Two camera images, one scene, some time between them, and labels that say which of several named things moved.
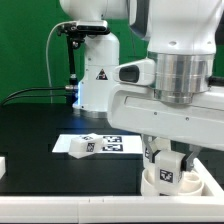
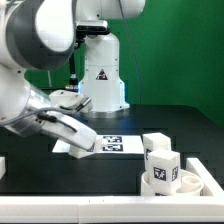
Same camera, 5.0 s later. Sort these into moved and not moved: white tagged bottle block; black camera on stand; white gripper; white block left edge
Moved: white gripper
Not moved: white tagged bottle block; black camera on stand; white block left edge
